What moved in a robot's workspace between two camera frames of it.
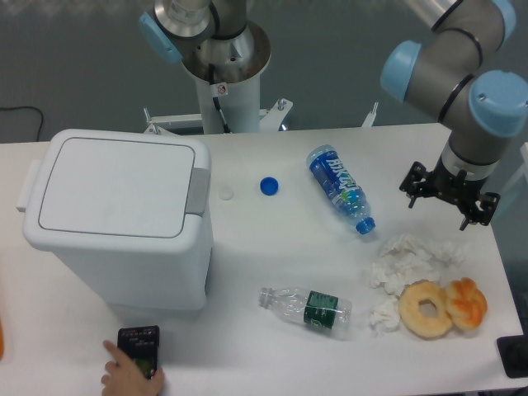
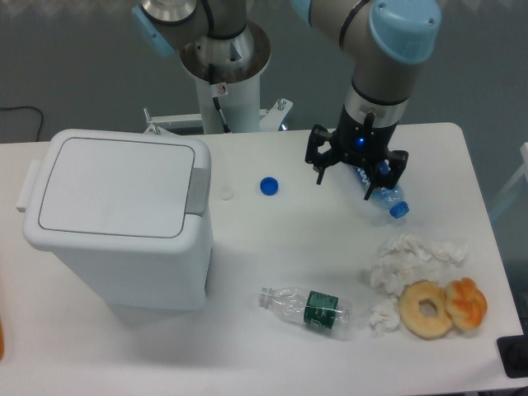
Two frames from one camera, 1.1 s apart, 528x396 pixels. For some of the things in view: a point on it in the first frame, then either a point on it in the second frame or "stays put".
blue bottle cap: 269,186 stays put
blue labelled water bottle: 341,186 -> 392,200
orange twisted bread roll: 467,303 stays put
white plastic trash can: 132,211 stays put
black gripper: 442,182 -> 359,142
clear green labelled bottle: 308,307 stays put
